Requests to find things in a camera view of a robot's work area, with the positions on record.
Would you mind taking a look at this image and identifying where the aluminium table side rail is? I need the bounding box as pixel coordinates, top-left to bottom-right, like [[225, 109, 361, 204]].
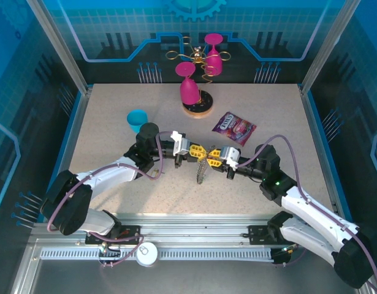
[[37, 87, 94, 224], [299, 85, 353, 221]]

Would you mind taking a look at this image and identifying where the purple candy bag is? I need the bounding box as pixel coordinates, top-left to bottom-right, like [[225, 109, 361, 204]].
[[211, 111, 257, 147]]

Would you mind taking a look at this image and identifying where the white slotted cable duct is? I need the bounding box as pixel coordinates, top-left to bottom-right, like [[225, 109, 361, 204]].
[[40, 247, 276, 262]]

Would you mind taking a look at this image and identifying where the metal keyring chain bundle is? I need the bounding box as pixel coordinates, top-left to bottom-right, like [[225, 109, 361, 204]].
[[195, 145, 215, 185]]

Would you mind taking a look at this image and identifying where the white round knob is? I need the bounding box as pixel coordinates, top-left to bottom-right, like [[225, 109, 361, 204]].
[[135, 241, 159, 267]]

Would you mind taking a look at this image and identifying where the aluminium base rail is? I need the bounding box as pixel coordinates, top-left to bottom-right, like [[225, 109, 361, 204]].
[[30, 213, 354, 246]]

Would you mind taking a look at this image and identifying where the blue plastic wine glass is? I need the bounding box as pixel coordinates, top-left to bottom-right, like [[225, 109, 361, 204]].
[[126, 109, 149, 134]]

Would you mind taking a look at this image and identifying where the gold wire glass rack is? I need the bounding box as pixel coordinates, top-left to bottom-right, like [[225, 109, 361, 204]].
[[165, 36, 232, 119]]

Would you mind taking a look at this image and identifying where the pink plastic wine glass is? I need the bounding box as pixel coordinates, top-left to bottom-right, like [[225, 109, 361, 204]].
[[175, 61, 200, 105], [204, 32, 225, 77]]

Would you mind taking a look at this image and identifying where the aluminium frame post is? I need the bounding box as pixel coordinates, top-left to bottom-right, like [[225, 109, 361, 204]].
[[299, 0, 362, 94], [25, 0, 93, 94]]

